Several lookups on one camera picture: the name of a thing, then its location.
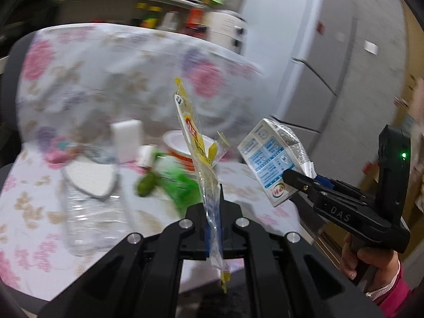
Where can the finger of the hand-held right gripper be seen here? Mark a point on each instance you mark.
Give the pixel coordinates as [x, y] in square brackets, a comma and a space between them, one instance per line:
[341, 185]
[299, 182]

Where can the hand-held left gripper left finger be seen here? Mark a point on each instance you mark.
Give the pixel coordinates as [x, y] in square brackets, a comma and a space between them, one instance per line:
[195, 232]

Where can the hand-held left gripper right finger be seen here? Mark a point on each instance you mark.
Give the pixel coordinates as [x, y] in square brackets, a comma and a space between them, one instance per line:
[232, 235]

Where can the white blue milk carton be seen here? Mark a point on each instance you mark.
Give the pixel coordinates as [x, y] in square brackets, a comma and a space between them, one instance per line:
[265, 159]

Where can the green plastic bag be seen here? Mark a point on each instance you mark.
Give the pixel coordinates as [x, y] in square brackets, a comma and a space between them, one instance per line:
[175, 182]

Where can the orange white paper bowl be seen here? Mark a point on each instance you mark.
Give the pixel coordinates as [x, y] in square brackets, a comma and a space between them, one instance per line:
[175, 145]

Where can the small white container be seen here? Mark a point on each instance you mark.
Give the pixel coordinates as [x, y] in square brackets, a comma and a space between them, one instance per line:
[146, 155]

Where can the yellow plastic wrapper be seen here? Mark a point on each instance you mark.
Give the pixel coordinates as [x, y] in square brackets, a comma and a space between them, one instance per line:
[192, 132]

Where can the clear plastic bottle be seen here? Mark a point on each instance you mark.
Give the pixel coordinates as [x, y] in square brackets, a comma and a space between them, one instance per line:
[92, 222]

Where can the white face mask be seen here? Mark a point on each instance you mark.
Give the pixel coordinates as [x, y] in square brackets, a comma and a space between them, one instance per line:
[89, 179]

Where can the person's right forearm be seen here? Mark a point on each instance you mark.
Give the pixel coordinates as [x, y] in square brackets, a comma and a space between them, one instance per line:
[400, 291]

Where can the person's right hand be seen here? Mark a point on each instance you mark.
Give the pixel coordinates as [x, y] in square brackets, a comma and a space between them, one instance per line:
[384, 265]

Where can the white foam block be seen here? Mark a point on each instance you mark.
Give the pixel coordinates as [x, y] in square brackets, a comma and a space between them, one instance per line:
[127, 139]

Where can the silver refrigerator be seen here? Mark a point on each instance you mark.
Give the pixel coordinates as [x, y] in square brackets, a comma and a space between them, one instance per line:
[331, 56]

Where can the white kitchen appliance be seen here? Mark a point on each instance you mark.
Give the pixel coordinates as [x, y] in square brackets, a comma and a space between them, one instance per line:
[225, 29]

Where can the floral printed cloth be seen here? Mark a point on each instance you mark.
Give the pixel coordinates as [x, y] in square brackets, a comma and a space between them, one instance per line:
[99, 73]

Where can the dark red label bottle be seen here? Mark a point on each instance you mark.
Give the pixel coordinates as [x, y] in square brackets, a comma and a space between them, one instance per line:
[194, 21]

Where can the white plastic jug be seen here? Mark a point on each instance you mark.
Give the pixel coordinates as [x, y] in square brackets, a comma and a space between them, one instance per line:
[170, 21]

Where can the yellow cap bottle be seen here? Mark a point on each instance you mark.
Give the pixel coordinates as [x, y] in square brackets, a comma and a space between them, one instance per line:
[154, 18]
[140, 15]

